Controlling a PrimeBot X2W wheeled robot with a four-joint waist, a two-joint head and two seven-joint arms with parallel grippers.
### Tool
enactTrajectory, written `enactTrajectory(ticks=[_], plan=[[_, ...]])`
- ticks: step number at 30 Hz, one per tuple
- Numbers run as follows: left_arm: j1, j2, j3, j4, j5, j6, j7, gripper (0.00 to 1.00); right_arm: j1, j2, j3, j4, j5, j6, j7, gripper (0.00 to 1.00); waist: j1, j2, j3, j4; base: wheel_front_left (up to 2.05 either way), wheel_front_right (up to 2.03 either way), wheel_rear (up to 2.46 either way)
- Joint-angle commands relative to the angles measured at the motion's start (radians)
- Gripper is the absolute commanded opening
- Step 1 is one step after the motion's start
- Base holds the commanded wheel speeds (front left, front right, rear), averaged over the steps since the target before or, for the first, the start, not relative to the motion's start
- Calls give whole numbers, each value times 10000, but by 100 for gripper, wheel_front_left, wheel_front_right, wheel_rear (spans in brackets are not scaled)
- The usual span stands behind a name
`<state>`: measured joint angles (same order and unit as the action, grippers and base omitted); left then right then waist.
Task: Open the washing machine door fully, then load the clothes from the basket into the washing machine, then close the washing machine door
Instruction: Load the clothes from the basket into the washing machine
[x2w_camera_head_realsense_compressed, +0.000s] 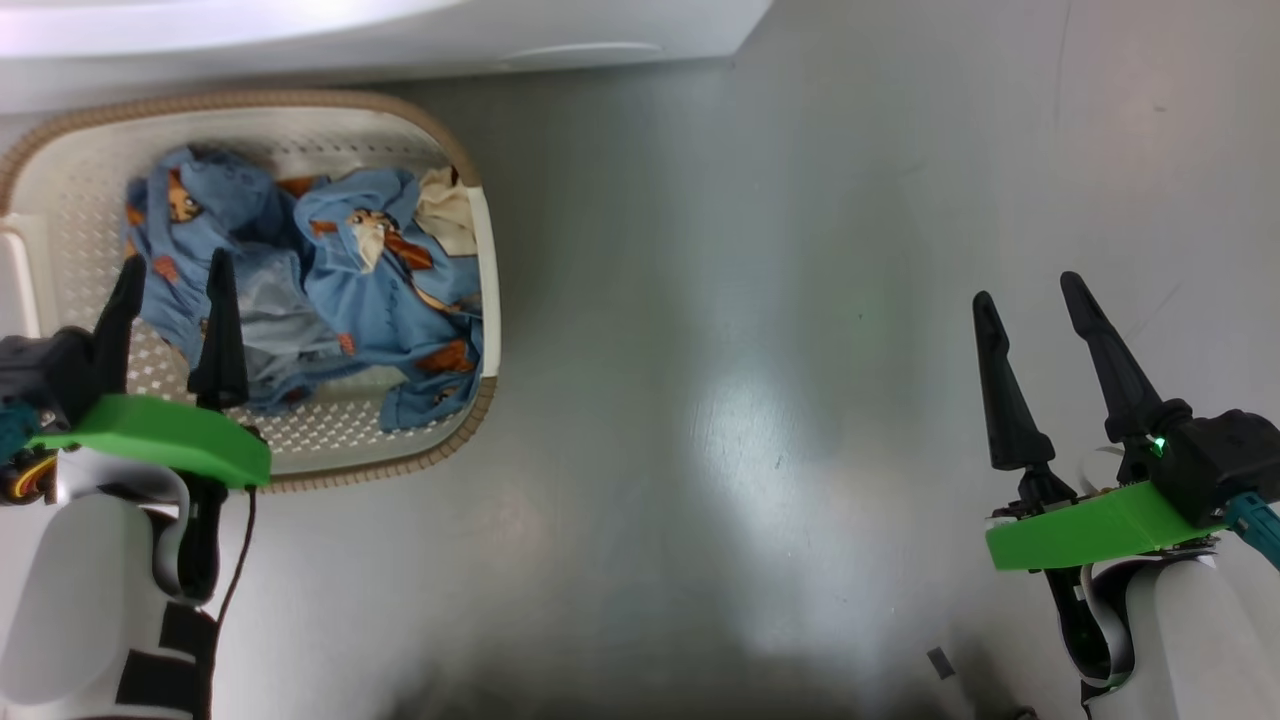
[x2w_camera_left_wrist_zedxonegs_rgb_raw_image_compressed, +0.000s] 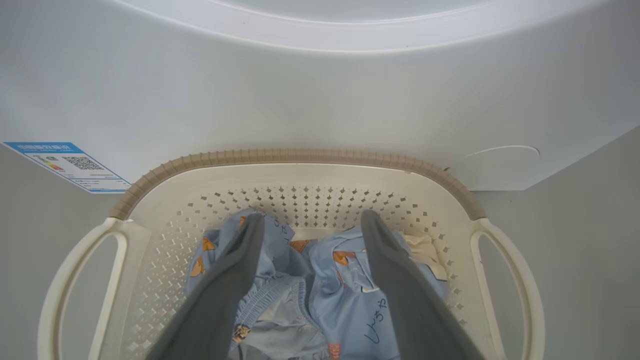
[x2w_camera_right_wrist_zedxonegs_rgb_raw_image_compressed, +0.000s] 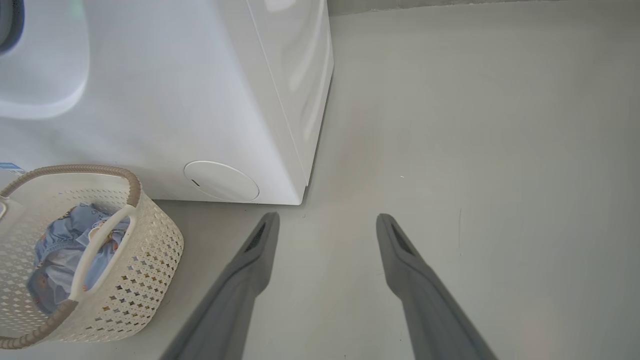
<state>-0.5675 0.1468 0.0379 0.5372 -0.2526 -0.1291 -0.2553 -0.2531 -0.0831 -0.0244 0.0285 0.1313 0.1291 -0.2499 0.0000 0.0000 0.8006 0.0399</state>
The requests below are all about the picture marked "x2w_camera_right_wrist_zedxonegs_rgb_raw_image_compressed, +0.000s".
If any round white filter cover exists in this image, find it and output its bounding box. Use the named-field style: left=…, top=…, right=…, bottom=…
left=184, top=160, right=260, bottom=203

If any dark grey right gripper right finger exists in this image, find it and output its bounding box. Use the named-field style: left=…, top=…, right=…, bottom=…
left=376, top=213, right=498, bottom=360

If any white front-load washing machine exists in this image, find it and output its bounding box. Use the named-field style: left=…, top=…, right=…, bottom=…
left=0, top=0, right=335, bottom=206

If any cream perforated laundry basket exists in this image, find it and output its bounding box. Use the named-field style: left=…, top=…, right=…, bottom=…
left=0, top=164, right=184, bottom=350

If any grey rubber door seal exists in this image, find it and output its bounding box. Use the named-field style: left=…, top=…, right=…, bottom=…
left=0, top=0, right=26, bottom=55

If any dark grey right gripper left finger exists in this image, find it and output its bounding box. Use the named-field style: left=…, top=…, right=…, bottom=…
left=160, top=212, right=281, bottom=360

